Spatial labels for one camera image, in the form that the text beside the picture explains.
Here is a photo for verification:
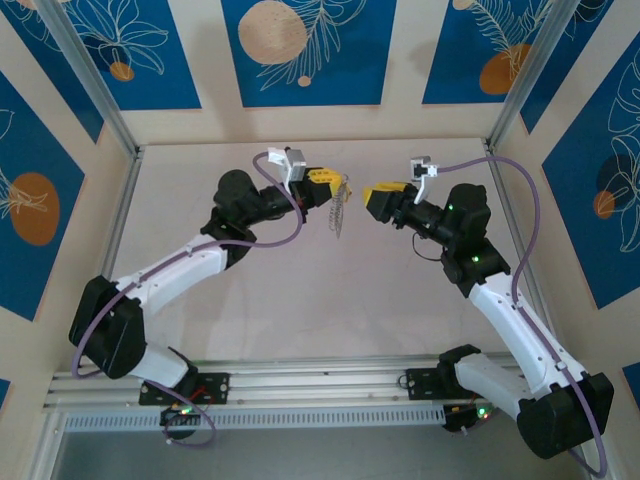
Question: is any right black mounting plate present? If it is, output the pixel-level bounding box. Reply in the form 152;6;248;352
405;367;451;401

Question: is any silver coil keyring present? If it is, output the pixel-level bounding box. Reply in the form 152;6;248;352
327;174;354;241

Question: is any aluminium side rail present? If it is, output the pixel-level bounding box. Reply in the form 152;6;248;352
482;139;566;361
73;147;145;372

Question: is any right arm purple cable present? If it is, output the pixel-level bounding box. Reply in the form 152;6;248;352
437;156;611;476

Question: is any grey slotted cable duct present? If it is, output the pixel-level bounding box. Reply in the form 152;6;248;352
63;404;447;432

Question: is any right aluminium corner post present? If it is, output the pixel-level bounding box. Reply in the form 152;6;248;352
486;0;616;150

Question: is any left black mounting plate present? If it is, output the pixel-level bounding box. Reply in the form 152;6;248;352
138;372;231;407

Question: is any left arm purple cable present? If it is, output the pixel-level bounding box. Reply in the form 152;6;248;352
72;152;307;449

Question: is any aluminium corner post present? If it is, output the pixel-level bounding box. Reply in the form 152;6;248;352
37;0;142;157
486;0;616;150

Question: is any frame post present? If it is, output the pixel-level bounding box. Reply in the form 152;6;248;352
24;412;69;480
567;399;619;480

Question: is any thin black wire loop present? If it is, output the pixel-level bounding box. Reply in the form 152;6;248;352
412;230;447;262

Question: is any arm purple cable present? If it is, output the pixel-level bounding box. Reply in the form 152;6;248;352
72;152;307;449
437;156;611;476

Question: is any left aluminium side rail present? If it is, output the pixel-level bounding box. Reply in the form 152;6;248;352
73;147;145;372

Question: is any left lower frame post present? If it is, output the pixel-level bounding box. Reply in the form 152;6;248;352
24;412;69;480

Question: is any left aluminium corner post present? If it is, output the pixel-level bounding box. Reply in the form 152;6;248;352
37;0;142;157

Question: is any right lower frame post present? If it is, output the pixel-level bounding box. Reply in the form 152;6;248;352
567;399;619;480

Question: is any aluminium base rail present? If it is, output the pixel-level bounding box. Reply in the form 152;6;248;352
42;355;594;415

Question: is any black mounting plate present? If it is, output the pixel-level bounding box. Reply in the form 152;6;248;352
405;367;451;401
138;372;231;407

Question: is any right aluminium side rail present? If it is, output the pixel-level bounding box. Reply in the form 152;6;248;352
482;139;566;361

